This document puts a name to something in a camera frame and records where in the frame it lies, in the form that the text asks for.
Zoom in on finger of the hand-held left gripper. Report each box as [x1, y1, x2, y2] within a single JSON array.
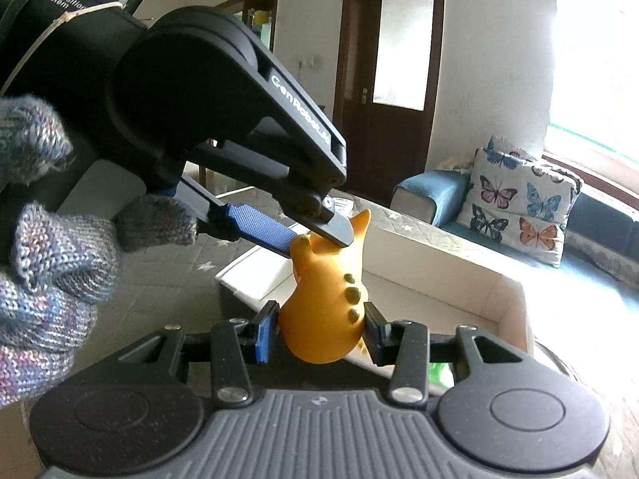
[[172, 174, 298, 259], [192, 47, 356, 249]]

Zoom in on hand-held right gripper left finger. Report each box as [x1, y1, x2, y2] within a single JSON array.
[[117, 301, 279, 406]]

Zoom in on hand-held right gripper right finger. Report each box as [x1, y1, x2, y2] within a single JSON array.
[[364, 303, 525, 405]]

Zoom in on large orange dinosaur toy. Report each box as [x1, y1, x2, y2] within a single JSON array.
[[277, 208, 373, 364]]

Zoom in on grey cardboard box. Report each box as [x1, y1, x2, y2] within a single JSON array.
[[214, 210, 536, 375]]

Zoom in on person's left hand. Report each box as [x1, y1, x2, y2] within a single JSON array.
[[0, 94, 198, 407]]

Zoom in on brown door with frosted glass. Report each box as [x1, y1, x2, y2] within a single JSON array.
[[333, 0, 446, 203]]

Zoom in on green packet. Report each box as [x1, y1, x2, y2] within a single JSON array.
[[428, 360, 455, 389]]

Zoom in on blue sofa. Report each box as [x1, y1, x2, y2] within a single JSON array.
[[390, 170, 639, 285]]

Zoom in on tan rubber band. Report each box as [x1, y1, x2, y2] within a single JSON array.
[[2, 1, 125, 93]]

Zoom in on brown wooden cabinet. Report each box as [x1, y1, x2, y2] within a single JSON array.
[[212, 0, 280, 58]]

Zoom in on butterfly print pillow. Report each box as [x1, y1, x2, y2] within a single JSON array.
[[524, 157, 584, 200], [456, 136, 575, 267]]

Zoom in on window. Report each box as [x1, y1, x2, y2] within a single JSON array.
[[546, 0, 639, 180]]

